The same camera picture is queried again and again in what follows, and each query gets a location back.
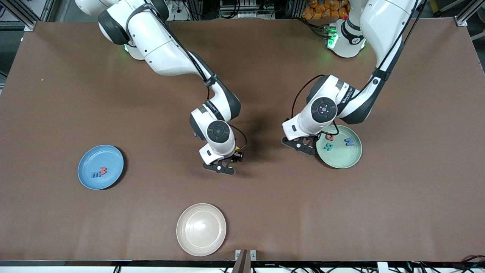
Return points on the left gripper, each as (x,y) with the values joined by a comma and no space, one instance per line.
(323,134)

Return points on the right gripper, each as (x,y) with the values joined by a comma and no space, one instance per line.
(234,156)

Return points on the red foam capital Q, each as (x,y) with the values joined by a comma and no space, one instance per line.
(330,138)

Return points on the teal foam capital R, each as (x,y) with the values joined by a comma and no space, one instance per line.
(329,147)

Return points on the blue foam capital M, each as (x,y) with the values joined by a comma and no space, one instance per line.
(349,142)

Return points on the red foam lowercase w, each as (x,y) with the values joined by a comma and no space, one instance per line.
(103,171)

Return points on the blue foam lowercase m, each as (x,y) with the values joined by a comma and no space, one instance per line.
(96,175)

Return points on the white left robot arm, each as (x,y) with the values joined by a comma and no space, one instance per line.
(386,26)

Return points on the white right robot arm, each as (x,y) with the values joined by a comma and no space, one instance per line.
(163,49)

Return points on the green plate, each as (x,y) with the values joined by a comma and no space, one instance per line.
(341,157)

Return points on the beige plate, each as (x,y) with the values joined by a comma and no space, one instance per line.
(201,229)

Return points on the orange packets pile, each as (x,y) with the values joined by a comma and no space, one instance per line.
(322,9)

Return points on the blue plate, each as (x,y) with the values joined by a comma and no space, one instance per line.
(100,159)

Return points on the silver equipment rack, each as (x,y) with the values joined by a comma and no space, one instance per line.
(246,7)

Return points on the white power strip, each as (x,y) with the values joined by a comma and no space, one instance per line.
(178,9)

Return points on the metal table bracket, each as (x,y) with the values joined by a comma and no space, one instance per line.
(245,256)

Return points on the aluminium frame profile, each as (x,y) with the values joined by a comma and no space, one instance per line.
(28,23)
(464,19)

